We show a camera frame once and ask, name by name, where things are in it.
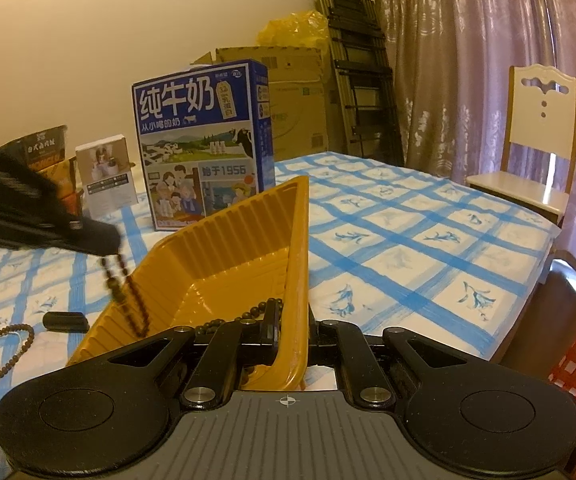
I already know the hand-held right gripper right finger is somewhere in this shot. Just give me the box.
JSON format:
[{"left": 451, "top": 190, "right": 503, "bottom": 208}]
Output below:
[{"left": 308, "top": 307, "right": 469, "bottom": 410}]

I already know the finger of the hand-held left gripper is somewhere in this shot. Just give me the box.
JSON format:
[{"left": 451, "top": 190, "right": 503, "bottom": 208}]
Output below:
[{"left": 42, "top": 216, "right": 121, "bottom": 257}]

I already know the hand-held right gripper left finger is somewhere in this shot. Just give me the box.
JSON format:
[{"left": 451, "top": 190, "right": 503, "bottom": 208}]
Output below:
[{"left": 108, "top": 305, "right": 289, "bottom": 410}]

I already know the black bead necklace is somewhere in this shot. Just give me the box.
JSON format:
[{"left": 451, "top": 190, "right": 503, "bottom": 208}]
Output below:
[{"left": 195, "top": 297, "right": 287, "bottom": 337}]

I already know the dark brown bead necklace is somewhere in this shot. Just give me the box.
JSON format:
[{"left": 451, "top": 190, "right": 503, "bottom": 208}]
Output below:
[{"left": 98, "top": 254, "right": 151, "bottom": 342}]

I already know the yellow plastic tray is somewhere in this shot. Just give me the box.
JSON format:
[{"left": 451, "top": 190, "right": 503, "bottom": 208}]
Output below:
[{"left": 65, "top": 175, "right": 311, "bottom": 394}]

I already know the black instant noodle bowl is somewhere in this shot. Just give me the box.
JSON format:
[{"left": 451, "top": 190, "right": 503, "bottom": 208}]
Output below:
[
  {"left": 56, "top": 189, "right": 86, "bottom": 217},
  {"left": 0, "top": 125, "right": 69, "bottom": 167},
  {"left": 35, "top": 157, "right": 79, "bottom": 196}
]

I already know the small white box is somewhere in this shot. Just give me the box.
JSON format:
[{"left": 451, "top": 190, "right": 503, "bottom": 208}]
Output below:
[{"left": 75, "top": 135, "right": 139, "bottom": 220}]

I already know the black oval fob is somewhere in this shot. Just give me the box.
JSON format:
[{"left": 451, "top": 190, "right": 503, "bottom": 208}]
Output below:
[{"left": 42, "top": 312, "right": 89, "bottom": 332}]

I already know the blue milk carton box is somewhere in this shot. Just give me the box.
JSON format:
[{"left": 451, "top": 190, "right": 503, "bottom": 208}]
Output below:
[{"left": 132, "top": 59, "right": 277, "bottom": 232}]

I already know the large cardboard box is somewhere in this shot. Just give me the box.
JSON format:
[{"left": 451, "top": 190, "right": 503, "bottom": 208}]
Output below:
[{"left": 190, "top": 46, "right": 331, "bottom": 162}]

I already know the black folding ladder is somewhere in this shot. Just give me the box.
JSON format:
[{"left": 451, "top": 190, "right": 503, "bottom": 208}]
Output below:
[{"left": 313, "top": 0, "right": 407, "bottom": 167}]

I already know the yellow plastic bag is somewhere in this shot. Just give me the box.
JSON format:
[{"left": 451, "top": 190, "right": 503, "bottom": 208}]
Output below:
[{"left": 258, "top": 10, "right": 331, "bottom": 55}]

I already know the white wooden chair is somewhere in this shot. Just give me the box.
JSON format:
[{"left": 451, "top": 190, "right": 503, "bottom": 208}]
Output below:
[{"left": 465, "top": 64, "right": 576, "bottom": 227}]

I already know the pink patterned curtain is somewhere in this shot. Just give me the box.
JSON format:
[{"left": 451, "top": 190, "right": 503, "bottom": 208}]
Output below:
[{"left": 372, "top": 0, "right": 576, "bottom": 273}]

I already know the light brown bead necklace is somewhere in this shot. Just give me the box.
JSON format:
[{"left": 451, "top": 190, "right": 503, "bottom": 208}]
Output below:
[{"left": 0, "top": 324, "right": 36, "bottom": 402}]

